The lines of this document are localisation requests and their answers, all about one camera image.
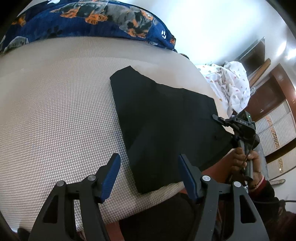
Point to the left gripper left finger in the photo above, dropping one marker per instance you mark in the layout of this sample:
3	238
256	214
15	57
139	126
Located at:
56	219

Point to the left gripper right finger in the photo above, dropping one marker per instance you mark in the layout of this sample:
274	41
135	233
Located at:
225	211

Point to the black pants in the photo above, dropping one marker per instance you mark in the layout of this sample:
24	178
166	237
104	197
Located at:
158	123

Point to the dark red sleeve forearm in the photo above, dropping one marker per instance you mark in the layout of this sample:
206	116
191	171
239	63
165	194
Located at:
263	192

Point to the person's right hand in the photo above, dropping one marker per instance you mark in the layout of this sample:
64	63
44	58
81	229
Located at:
240	161

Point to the white confetti print sheet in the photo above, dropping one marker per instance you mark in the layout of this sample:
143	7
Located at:
229	83

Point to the dark wooden wardrobe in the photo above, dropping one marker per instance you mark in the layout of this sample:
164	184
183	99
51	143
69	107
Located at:
272	93

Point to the beige woven mattress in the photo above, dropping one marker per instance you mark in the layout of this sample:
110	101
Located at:
59	122

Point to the navy dog print blanket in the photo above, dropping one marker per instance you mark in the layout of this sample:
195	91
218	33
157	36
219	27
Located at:
112	19

